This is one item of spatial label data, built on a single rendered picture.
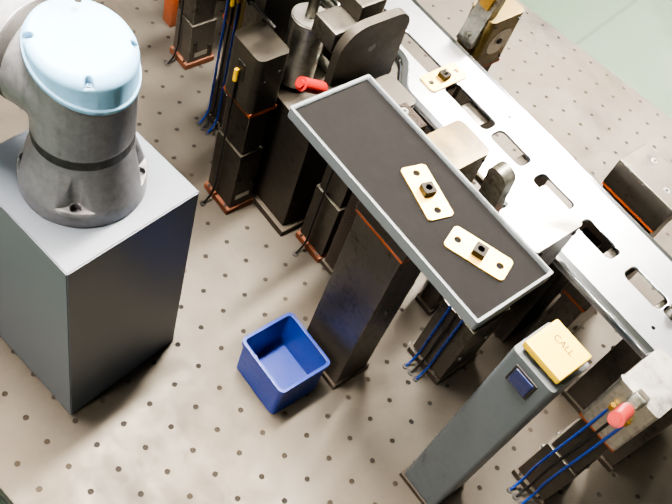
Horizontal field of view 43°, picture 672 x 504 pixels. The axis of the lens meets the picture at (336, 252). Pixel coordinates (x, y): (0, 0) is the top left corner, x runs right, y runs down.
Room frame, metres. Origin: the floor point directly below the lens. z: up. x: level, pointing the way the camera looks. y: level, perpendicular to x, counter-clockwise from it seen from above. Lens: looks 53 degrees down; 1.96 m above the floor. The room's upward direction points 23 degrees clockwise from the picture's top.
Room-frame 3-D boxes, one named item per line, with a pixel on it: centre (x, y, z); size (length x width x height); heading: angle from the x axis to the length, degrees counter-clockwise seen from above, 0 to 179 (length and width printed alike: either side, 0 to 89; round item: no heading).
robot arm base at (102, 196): (0.59, 0.32, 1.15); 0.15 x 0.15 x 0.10
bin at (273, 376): (0.66, 0.01, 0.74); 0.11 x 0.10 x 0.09; 57
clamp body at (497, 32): (1.33, -0.10, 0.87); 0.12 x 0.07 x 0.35; 147
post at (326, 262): (0.91, -0.01, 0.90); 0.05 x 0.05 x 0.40; 57
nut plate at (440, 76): (1.14, -0.05, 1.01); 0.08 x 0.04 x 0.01; 148
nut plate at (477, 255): (0.68, -0.16, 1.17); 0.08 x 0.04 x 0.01; 78
